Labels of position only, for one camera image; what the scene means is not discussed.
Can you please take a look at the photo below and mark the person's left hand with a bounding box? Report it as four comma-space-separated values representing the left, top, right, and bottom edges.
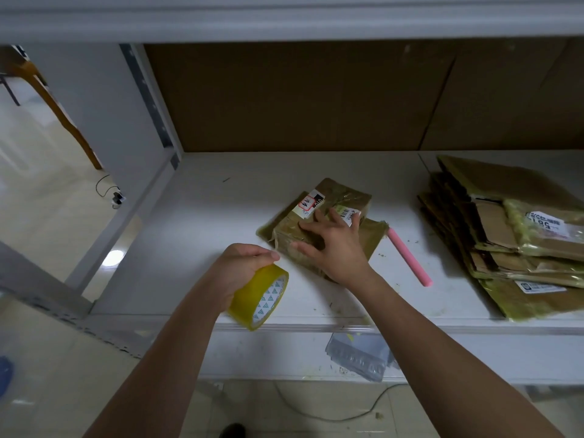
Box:
200, 242, 283, 313

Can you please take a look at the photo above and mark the person's right hand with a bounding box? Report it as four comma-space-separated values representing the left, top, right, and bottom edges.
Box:
289, 206, 376, 291

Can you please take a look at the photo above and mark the yellow tape roll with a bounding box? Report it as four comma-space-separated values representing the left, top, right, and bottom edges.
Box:
225, 262, 291, 332

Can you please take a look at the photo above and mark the barcode label cardboard box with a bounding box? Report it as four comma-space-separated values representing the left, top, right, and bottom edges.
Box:
256, 176, 391, 282

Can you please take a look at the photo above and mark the white metal shelf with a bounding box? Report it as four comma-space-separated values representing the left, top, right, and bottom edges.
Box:
0, 0, 584, 389

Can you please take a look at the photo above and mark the pink utility knife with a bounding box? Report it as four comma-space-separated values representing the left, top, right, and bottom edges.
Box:
386, 225, 434, 289

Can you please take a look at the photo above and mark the stack of cardboard boxes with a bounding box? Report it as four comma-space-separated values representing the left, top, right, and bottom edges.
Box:
417, 155, 584, 324

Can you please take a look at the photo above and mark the person's right forearm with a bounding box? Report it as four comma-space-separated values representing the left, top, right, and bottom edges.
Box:
347, 271, 584, 438

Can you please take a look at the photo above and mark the person's left forearm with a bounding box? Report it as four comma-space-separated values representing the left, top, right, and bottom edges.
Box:
84, 291, 228, 438

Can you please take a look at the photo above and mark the wooden chair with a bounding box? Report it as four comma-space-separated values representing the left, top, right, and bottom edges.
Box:
0, 44, 104, 172

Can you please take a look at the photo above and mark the blue round object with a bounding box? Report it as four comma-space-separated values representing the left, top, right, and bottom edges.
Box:
0, 355, 16, 398

